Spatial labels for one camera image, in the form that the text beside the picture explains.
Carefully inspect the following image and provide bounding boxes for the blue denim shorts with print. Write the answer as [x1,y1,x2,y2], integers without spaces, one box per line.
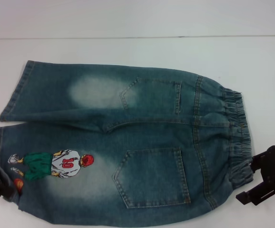
[0,60,256,220]

